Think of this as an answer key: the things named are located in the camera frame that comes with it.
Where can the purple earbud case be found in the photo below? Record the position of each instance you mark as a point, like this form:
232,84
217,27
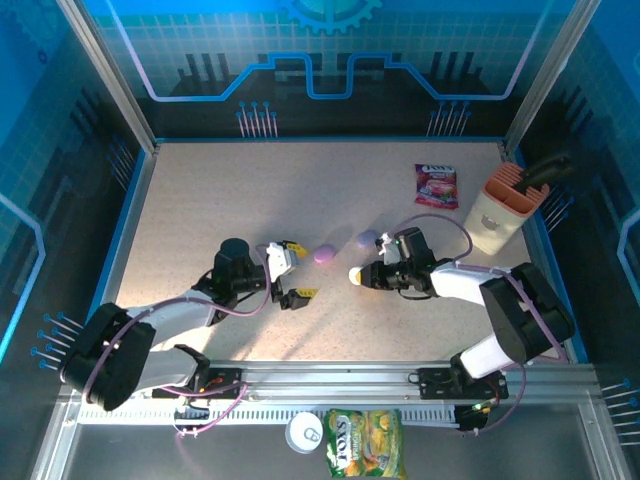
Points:
324,253

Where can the lavender blue earbud case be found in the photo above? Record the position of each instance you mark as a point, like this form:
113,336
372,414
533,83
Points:
367,239

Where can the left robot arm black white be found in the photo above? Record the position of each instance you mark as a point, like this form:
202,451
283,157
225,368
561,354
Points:
115,350

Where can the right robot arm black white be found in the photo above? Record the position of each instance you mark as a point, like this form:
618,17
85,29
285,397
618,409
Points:
525,310

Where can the purple candy bag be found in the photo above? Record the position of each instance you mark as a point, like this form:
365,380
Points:
436,187

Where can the beige knife block orange top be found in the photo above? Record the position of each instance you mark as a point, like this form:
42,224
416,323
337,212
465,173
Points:
495,215

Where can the white round can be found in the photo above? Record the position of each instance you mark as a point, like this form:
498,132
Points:
304,433

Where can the green yellow candy bag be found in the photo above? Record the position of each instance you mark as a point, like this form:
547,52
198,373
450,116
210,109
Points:
365,442

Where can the black electronics box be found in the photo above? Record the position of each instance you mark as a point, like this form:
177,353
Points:
472,420

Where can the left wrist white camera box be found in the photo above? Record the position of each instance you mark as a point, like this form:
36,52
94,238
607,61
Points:
280,257

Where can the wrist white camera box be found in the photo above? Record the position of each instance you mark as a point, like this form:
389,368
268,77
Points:
389,247
280,257

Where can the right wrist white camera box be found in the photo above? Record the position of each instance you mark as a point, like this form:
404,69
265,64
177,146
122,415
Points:
389,247

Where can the aluminium mounting rail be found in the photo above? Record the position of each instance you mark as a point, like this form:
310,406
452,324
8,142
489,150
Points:
325,380

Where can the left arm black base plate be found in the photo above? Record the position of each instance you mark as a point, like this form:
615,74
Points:
225,382

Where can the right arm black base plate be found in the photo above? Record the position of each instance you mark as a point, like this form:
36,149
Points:
435,384

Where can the aluminium frame post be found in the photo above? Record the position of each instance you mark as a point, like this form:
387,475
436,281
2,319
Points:
547,75
111,75

